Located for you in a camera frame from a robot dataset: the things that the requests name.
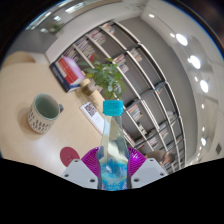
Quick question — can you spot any green patterned ceramic mug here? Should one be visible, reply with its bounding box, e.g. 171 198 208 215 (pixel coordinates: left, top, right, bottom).
27 92 64 135

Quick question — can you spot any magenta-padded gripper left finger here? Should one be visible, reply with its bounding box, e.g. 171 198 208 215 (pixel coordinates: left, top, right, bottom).
61 146 101 190

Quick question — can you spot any green potted plant white pot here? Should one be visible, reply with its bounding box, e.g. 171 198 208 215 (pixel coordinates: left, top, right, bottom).
78 58 127 101

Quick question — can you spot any grey shelf unit with books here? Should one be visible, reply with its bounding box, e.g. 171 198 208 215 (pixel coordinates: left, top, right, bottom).
44 19 188 174

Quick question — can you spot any clear bottle with teal cap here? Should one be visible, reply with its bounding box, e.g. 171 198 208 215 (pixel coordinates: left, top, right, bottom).
96 99 132 192

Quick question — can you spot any red book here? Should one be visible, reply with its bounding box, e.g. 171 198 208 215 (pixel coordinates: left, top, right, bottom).
54 59 84 87

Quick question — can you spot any group of ceiling lights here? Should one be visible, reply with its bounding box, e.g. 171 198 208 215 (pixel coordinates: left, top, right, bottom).
148 13 211 148

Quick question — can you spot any pink-covered book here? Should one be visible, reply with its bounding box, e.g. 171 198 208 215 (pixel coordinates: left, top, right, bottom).
61 55 86 81

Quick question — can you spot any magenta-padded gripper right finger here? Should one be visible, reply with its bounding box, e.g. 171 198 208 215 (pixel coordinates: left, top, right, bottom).
128 146 169 190

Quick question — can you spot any round-backed wooden chair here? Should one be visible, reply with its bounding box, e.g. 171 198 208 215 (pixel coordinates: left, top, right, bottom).
2 50 37 69

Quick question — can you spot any small green potted plant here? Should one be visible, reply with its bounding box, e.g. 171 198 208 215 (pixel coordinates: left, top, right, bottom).
48 22 66 35

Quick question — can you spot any flat round red coaster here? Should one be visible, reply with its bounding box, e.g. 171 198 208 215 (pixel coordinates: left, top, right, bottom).
59 146 81 168

